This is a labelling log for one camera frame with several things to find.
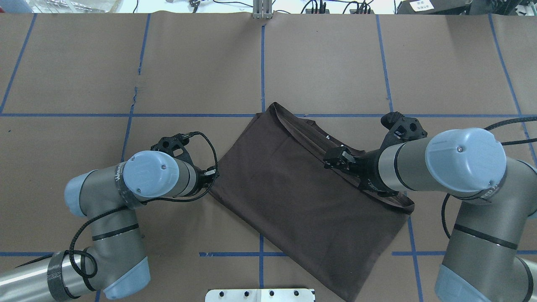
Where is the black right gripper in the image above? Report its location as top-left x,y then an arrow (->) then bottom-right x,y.
323,145 -> 399,197

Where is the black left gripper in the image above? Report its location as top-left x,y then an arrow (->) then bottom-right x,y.
194,166 -> 220,195

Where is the dark brown t-shirt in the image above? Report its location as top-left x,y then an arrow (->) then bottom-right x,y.
211,102 -> 414,302

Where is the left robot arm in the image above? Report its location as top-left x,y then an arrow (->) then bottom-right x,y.
1,151 -> 219,302

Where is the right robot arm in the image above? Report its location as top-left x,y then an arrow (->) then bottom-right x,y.
323,128 -> 536,302

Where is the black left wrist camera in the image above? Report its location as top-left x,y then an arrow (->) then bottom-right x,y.
150,133 -> 193,165

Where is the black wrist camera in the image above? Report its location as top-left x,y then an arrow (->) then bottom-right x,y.
150,133 -> 193,165
381,112 -> 428,148

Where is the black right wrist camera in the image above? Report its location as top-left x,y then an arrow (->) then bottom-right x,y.
381,112 -> 428,148

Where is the white metal base plate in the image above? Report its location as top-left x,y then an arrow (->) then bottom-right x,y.
205,288 -> 316,302

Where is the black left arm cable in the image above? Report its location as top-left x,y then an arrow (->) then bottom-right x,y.
68,131 -> 219,290

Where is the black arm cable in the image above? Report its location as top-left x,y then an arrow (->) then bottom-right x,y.
441,117 -> 537,240
68,131 -> 219,290

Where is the aluminium frame post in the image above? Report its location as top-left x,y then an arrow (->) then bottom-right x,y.
253,0 -> 274,20

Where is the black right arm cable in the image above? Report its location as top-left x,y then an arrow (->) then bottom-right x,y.
441,117 -> 537,240

